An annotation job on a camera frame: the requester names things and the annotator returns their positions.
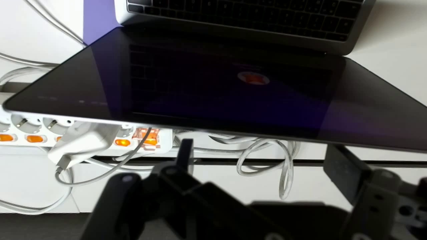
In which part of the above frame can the white charger cable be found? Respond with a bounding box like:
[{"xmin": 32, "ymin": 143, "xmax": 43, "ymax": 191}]
[{"xmin": 0, "ymin": 128, "xmax": 299, "ymax": 215}]

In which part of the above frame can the white power strip cable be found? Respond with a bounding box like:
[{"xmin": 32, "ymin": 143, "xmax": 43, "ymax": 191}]
[{"xmin": 0, "ymin": 0, "xmax": 86, "ymax": 86}]

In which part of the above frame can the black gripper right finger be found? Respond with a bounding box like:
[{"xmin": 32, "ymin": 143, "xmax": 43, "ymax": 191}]
[{"xmin": 323, "ymin": 144, "xmax": 427, "ymax": 240}]

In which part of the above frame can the white laptop charger brick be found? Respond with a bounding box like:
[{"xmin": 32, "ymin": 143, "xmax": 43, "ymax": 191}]
[{"xmin": 47, "ymin": 123, "xmax": 118, "ymax": 170}]

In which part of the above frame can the white power strip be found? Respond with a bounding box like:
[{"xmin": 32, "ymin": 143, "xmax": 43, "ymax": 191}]
[{"xmin": 0, "ymin": 111, "xmax": 172, "ymax": 156}]

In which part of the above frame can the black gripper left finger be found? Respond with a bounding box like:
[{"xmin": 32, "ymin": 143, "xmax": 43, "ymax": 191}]
[{"xmin": 80, "ymin": 139, "xmax": 248, "ymax": 240}]

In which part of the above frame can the dark grey laptop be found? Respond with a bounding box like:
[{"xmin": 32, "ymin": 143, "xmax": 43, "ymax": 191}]
[{"xmin": 4, "ymin": 0, "xmax": 427, "ymax": 152}]

